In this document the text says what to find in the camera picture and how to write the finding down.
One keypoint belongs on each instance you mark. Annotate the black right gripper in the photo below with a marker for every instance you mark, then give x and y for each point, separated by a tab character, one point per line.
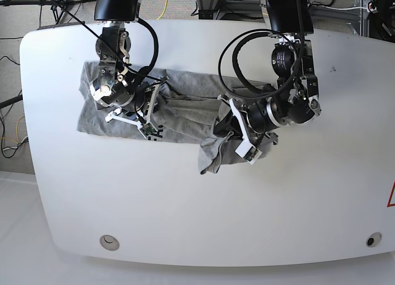
119	97

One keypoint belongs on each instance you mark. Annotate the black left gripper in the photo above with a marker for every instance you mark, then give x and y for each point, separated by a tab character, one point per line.
262	117

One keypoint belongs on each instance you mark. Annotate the grey T-shirt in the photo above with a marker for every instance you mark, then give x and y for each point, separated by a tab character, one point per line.
189	109

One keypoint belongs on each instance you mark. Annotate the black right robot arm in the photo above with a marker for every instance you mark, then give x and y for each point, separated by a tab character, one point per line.
116	84

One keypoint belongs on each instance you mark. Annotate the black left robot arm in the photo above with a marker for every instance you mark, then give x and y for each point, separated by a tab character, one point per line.
295	98

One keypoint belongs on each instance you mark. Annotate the grey metal table base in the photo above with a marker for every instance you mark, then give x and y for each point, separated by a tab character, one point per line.
229	9

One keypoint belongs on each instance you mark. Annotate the black tripod stand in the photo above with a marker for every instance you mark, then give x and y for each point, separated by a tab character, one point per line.
59	8

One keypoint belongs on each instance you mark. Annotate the left silver table grommet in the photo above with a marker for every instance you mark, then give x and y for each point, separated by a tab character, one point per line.
109	243

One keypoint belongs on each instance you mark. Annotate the silver table grommet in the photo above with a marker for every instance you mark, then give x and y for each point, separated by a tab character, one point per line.
109	243
374	239

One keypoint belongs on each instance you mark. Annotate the red tape rectangle marking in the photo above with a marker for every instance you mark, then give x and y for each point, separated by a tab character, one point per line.
391	200

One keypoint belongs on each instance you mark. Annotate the right silver table grommet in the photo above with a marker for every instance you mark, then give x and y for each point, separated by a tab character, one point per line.
374	239

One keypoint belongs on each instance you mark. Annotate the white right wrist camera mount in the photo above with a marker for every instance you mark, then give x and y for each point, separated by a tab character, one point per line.
140	117

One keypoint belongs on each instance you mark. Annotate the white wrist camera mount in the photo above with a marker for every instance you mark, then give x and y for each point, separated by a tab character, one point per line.
251	146
140	117

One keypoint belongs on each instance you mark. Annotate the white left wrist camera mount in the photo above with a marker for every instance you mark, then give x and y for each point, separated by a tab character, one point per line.
251	146

